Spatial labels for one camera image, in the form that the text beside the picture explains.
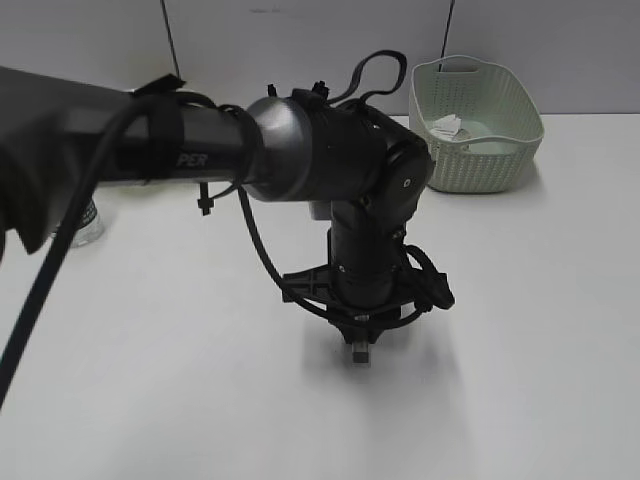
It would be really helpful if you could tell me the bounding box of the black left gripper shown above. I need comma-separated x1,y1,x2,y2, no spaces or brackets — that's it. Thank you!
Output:
281,262,455,344

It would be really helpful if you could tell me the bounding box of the grey white eraser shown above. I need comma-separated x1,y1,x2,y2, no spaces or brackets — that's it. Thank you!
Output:
351,340,371,366

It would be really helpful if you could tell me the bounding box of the waste paper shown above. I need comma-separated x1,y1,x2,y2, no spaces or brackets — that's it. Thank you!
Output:
429,114,472,141

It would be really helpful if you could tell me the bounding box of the clear water bottle green label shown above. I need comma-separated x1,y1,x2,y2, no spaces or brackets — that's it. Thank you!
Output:
70,198,105,249

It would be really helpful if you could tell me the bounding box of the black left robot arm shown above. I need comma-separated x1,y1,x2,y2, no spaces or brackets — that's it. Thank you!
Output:
1,68,454,342

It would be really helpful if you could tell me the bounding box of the pale green plastic basket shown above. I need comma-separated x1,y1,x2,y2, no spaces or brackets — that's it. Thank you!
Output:
409,55,545,194

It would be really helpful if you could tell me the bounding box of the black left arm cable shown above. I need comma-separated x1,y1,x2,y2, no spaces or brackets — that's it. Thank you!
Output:
0,49,454,416

